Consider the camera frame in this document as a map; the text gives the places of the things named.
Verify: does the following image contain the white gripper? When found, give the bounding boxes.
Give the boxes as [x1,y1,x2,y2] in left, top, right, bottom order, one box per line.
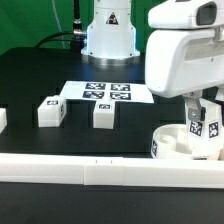
[145,0,224,122]

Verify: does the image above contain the green backdrop curtain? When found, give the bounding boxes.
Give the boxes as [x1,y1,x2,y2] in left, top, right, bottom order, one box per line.
[0,0,165,55]

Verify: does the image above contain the white U-shaped fence wall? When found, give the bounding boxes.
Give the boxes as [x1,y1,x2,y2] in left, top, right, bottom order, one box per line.
[0,153,224,189]

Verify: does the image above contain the white sheet with tags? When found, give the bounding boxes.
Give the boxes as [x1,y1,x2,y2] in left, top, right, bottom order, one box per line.
[60,81,154,103]

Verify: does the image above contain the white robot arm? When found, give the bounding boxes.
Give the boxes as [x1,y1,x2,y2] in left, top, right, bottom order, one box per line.
[81,0,224,122]

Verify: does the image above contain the black cable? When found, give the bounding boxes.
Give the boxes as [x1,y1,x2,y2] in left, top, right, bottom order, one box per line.
[34,0,88,49]

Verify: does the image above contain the white block at left edge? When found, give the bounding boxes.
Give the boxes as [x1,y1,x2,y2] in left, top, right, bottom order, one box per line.
[0,108,7,134]

